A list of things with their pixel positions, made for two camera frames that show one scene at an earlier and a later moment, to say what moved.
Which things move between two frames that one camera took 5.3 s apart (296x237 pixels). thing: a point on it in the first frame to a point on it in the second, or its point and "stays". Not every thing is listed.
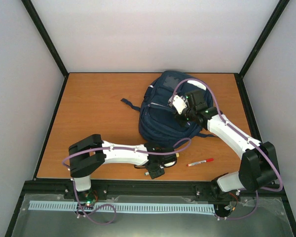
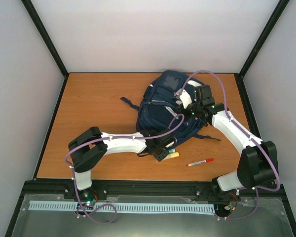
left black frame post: [48, 39] stays
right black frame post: [239, 76] stays
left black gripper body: [153, 174] to [159, 156]
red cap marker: [207, 160] stays
